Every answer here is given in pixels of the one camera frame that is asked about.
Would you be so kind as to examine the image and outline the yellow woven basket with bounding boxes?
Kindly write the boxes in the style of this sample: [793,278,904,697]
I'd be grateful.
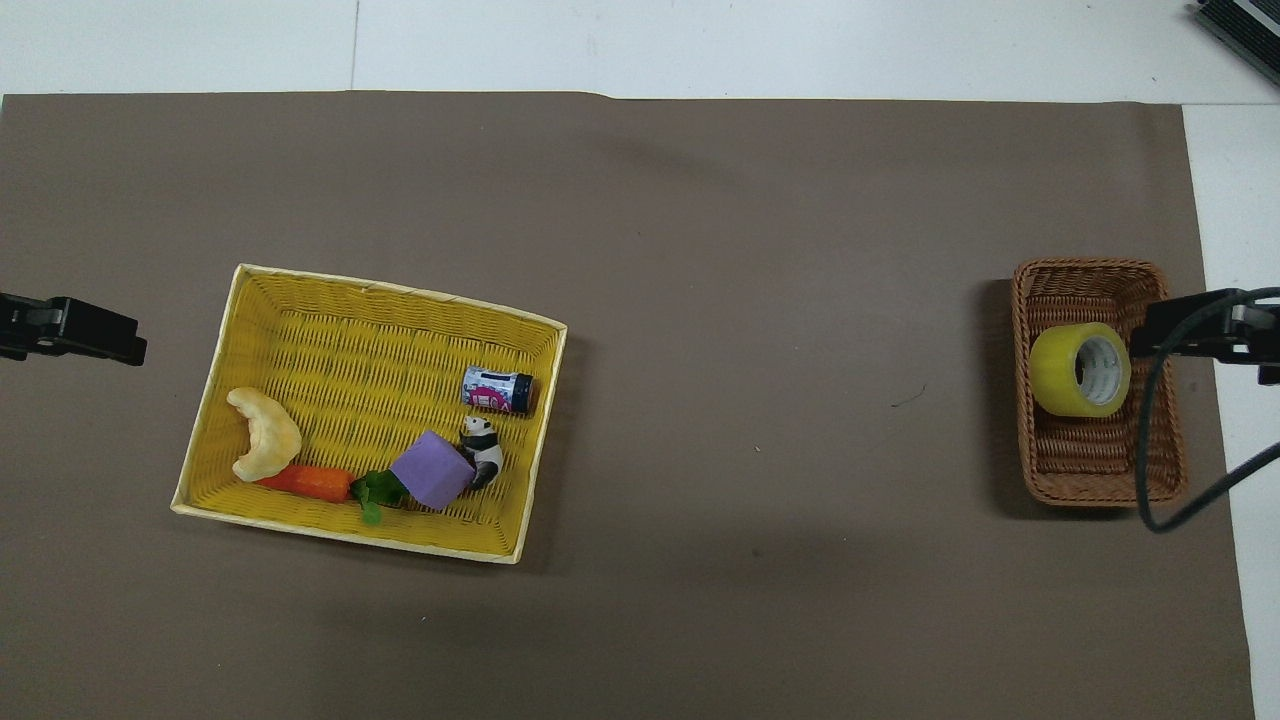
[170,263,569,565]

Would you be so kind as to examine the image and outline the yellow tape roll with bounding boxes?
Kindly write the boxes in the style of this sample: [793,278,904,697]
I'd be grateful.
[1029,321,1133,419]

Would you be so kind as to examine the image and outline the brown wicker basket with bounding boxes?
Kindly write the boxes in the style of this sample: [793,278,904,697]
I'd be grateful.
[1011,257,1190,508]

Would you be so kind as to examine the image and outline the small printed can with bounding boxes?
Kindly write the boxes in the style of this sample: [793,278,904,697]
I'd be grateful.
[461,365,535,416]

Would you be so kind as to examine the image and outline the panda figurine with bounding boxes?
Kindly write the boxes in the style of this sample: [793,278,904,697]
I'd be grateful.
[458,415,505,491]

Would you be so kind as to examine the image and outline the purple foam cube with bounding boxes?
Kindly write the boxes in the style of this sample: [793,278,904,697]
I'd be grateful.
[389,430,476,512]

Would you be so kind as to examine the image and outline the orange toy carrot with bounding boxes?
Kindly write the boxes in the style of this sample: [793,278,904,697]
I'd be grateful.
[257,464,412,528]

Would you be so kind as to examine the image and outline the pale croissant toy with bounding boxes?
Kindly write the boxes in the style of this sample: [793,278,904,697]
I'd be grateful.
[226,386,303,483]

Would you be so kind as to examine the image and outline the black cable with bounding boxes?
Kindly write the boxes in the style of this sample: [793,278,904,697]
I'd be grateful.
[1135,286,1280,534]

